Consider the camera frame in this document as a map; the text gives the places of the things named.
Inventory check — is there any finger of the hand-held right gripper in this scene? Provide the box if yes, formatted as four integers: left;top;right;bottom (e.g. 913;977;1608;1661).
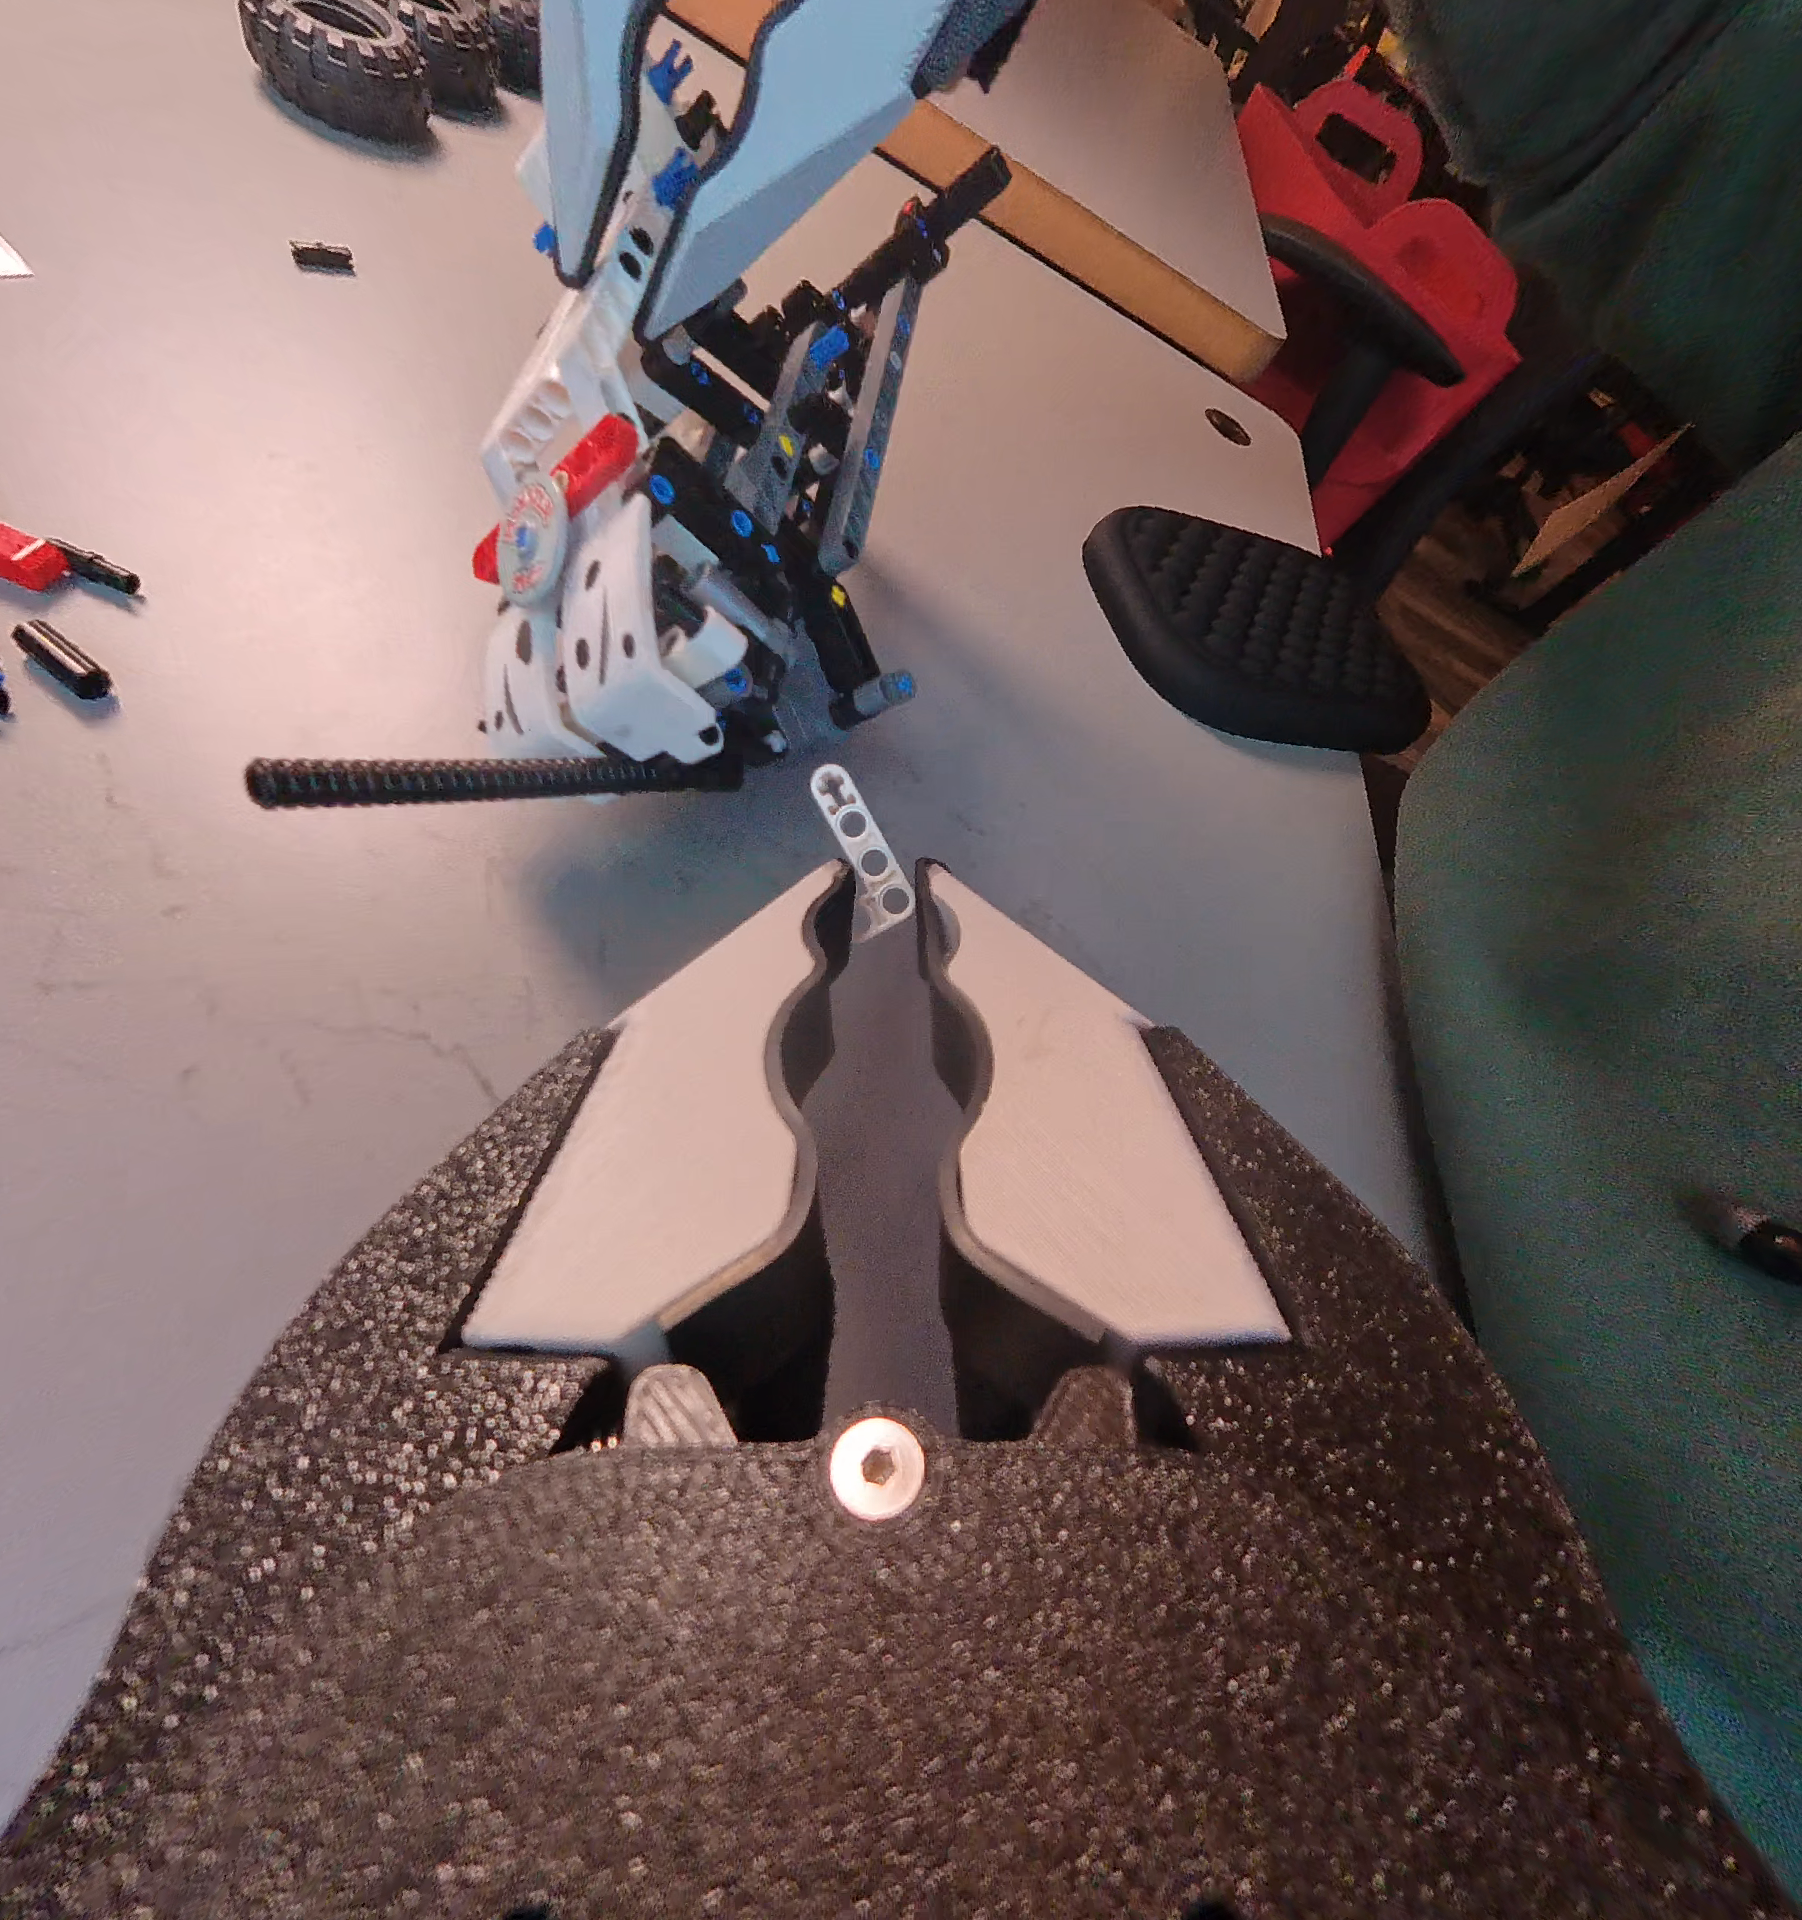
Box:
532;0;692;287
626;0;978;347

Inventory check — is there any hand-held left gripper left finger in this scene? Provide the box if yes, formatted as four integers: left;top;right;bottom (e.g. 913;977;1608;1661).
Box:
467;871;852;1359

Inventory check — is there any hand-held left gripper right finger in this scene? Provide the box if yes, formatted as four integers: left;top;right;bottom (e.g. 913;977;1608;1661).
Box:
917;864;1286;1352

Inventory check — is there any white toy brick beam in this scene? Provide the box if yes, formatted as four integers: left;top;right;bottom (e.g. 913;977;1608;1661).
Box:
806;763;927;941

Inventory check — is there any black toy vehicle chassis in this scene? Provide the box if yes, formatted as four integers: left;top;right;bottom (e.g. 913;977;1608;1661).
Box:
241;151;1013;812

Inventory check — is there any person's right forearm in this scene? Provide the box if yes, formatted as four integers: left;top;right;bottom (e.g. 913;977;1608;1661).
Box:
1410;0;1802;468

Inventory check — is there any grey desk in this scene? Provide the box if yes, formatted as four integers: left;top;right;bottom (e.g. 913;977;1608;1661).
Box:
0;0;1442;1862

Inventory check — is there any black toy tyre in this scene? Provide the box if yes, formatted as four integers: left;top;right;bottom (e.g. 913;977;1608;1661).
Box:
421;0;541;97
237;0;439;143

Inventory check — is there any person's green sweater torso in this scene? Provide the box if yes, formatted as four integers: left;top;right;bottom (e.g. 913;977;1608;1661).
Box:
1390;390;1802;1893

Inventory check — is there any black wrist rest pad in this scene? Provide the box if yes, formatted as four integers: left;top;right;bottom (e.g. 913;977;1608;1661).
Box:
1083;504;1434;754

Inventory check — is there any pile of small toy brick parts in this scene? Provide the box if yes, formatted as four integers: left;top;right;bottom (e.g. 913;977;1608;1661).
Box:
0;376;142;721

